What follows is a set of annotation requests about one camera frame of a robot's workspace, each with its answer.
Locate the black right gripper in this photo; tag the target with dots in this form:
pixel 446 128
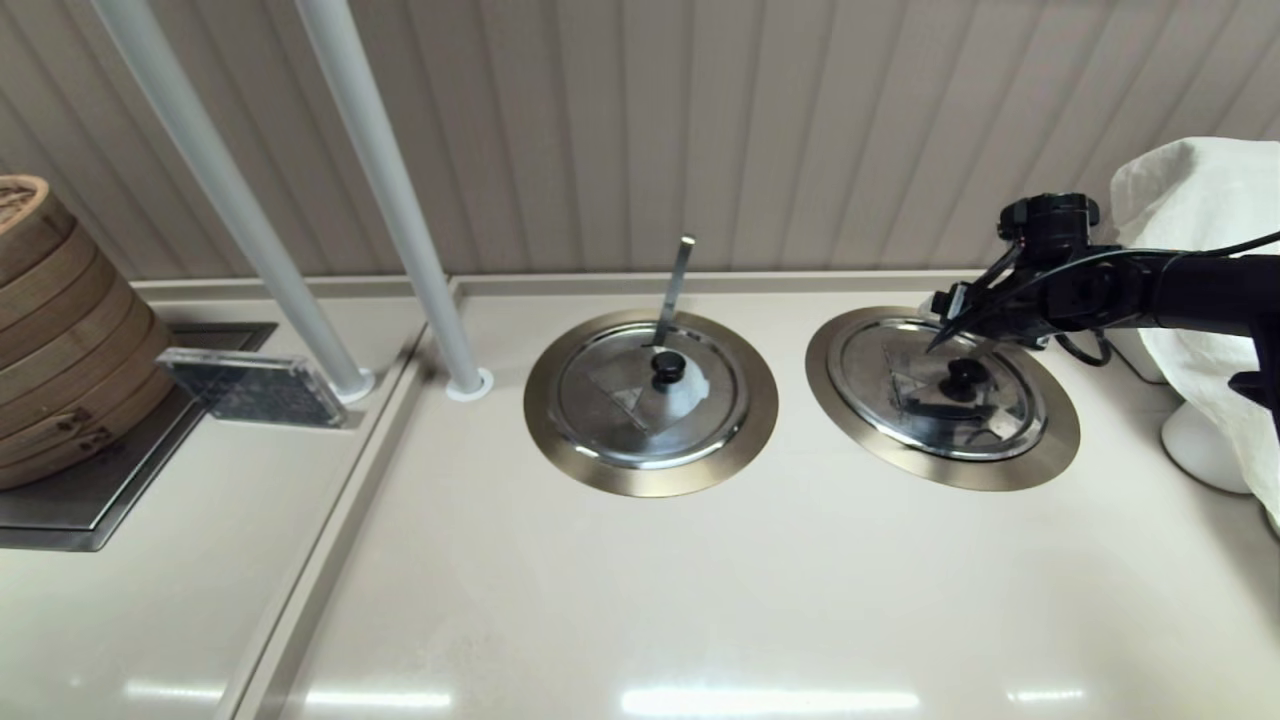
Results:
pixel 1010 305

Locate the steel hinged lid black knob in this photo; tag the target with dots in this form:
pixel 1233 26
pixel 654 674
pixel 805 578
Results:
pixel 1000 432
pixel 600 400

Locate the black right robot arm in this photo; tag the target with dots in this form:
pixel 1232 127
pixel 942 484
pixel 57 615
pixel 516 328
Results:
pixel 1190 295

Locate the white box appliance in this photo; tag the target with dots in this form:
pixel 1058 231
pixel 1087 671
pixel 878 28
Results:
pixel 1135 360

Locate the white cloth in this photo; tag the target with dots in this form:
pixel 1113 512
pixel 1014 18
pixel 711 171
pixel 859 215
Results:
pixel 1200 200

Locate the grey round base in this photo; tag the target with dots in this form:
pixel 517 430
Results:
pixel 1272 525

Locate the grey metal pole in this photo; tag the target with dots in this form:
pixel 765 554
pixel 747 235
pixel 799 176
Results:
pixel 380 160
pixel 215 180

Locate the clear acrylic sign holder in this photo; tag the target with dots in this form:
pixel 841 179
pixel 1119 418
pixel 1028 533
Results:
pixel 255 388

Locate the bamboo steamer stack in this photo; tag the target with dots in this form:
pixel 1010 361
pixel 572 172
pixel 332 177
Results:
pixel 70 340

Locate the recessed steel tray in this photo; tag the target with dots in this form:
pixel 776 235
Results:
pixel 80 505

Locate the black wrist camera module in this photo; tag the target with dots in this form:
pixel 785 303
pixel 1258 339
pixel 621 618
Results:
pixel 1050 225

